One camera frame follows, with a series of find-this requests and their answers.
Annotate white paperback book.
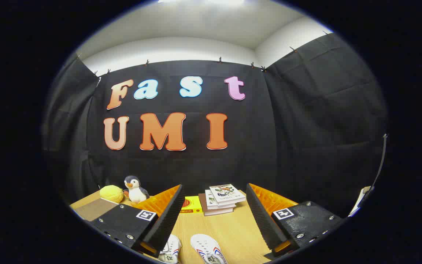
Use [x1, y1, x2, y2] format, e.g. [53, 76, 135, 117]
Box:
[205, 190, 237, 210]

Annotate yellow hardcover book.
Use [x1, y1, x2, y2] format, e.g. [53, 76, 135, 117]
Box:
[180, 196, 203, 214]

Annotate penguin plush toy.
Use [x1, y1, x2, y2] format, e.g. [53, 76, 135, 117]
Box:
[124, 175, 150, 204]

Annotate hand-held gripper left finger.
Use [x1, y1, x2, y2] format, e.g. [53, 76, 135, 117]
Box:
[86, 184, 186, 257]

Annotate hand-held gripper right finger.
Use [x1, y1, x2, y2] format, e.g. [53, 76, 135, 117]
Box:
[246, 183, 345, 259]

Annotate white illustrated cover book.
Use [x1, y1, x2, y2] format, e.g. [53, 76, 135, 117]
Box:
[209, 184, 246, 205]

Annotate white canvas shoe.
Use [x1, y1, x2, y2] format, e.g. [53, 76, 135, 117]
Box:
[190, 234, 229, 264]
[159, 235, 182, 264]

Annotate beige fabric storage box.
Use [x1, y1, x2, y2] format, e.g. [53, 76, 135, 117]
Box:
[74, 198, 120, 221]

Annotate black backdrop cloth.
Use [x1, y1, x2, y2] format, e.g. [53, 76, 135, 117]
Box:
[42, 32, 389, 217]

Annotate row of small cloth clips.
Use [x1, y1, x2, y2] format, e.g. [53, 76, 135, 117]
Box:
[75, 31, 329, 76]

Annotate brown cover book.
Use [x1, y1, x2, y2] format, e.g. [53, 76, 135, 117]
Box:
[198, 192, 237, 216]

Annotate yellow round plush toy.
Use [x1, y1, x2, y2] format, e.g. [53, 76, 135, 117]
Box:
[99, 185, 124, 204]

